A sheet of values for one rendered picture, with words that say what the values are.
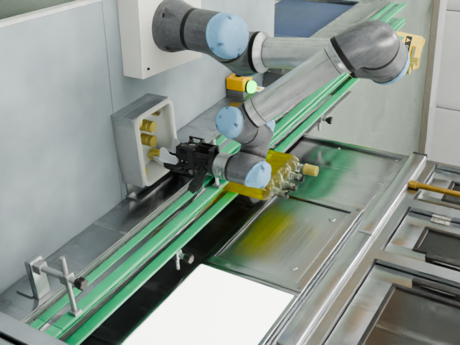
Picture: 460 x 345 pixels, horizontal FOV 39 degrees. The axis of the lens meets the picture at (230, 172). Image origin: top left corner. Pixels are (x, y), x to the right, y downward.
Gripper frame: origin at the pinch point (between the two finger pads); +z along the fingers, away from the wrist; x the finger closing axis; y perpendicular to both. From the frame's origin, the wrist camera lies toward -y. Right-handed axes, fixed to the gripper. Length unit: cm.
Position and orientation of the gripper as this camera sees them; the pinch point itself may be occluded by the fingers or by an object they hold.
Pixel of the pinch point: (161, 156)
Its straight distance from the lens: 192.7
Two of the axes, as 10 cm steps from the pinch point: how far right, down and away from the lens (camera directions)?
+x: -5.2, 4.7, -7.1
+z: -8.5, -2.2, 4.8
